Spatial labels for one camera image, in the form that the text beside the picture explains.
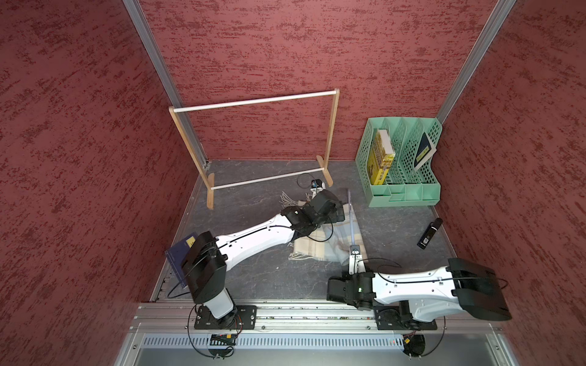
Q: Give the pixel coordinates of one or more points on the aluminium corner post left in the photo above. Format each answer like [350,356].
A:
[182,122]

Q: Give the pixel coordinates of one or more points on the green plastic file organizer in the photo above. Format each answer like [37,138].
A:
[404,185]

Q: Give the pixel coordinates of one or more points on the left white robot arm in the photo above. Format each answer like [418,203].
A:
[210,257]

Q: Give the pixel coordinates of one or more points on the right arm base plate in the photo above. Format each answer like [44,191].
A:
[400,318]

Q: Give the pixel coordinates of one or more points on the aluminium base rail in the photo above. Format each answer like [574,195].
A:
[280,324]

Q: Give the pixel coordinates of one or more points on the dark blue yellow book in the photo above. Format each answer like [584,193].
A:
[425,151]

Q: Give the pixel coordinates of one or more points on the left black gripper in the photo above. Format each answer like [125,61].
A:
[332,217]

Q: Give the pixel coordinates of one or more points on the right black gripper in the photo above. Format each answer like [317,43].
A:
[344,277]

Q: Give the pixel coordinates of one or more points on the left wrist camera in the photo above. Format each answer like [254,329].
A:
[317,185]

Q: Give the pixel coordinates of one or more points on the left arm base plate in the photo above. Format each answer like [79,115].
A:
[242,317]

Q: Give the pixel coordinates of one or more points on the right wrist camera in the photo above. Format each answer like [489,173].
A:
[355,257]

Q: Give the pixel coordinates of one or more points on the aluminium corner post right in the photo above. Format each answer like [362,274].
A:
[487,35]

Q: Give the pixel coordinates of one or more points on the wooden clothes rack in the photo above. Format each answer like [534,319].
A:
[209,178]

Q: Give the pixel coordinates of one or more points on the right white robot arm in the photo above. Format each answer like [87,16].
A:
[461,286]

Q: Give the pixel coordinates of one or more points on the dark blue notebook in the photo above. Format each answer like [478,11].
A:
[177,253]

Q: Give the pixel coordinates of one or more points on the black stapler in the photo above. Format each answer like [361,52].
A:
[429,233]

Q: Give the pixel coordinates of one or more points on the aluminium corner post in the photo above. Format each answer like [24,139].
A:
[182,122]
[487,35]

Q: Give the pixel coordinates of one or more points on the light blue clothes hanger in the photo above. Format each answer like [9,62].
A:
[350,219]

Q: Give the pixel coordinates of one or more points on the plaid beige blue scarf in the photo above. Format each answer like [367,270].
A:
[330,244]

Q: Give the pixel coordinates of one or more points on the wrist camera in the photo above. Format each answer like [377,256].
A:
[355,257]
[317,185]

